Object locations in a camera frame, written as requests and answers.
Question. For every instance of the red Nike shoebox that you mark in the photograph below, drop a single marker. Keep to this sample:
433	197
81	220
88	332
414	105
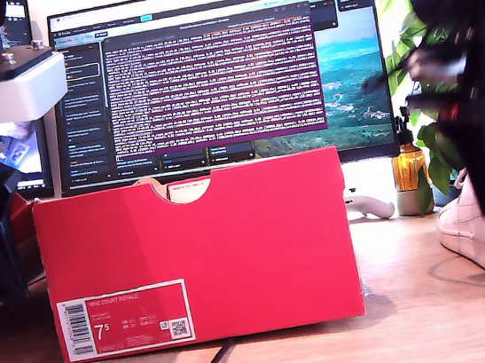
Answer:
243	253

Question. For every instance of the green leafy houseplant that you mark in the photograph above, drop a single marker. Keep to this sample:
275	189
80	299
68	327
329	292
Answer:
441	160

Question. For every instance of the black planter tray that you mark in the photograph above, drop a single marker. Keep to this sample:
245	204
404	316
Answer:
446	197

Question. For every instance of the amber pump bottle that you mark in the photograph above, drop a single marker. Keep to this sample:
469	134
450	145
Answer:
407	168

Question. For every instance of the small pale round pot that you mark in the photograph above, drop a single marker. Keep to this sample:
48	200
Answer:
406	205

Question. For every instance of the small black computer monitor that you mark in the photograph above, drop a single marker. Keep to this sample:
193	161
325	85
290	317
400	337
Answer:
37	150

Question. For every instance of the white game controller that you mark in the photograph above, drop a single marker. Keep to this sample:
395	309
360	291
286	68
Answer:
375	208

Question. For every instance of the large black computer monitor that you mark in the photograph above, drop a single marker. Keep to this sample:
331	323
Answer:
213	91

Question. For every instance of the arm white camera box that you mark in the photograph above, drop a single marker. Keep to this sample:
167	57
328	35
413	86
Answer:
21	94

